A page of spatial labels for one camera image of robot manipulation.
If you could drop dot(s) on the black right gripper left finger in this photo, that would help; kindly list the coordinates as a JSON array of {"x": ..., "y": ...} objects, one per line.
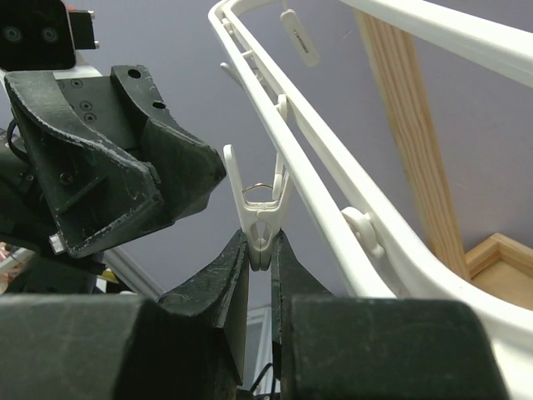
[{"x": 187, "y": 344}]

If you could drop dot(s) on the white plastic clip hanger frame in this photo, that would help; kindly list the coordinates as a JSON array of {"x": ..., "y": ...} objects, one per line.
[{"x": 379, "y": 254}]

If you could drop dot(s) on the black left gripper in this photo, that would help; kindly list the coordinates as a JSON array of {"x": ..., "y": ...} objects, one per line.
[{"x": 76, "y": 164}]

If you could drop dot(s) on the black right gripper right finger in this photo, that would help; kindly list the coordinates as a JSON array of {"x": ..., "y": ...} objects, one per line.
[{"x": 330, "y": 347}]

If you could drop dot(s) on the white plastic clothes peg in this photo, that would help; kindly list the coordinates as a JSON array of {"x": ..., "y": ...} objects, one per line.
[{"x": 260, "y": 221}]

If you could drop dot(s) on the wooden clothes rack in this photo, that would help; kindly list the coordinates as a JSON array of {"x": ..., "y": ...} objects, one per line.
[{"x": 499, "y": 265}]

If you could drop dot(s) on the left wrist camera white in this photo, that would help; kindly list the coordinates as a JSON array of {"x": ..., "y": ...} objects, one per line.
[{"x": 44, "y": 35}]

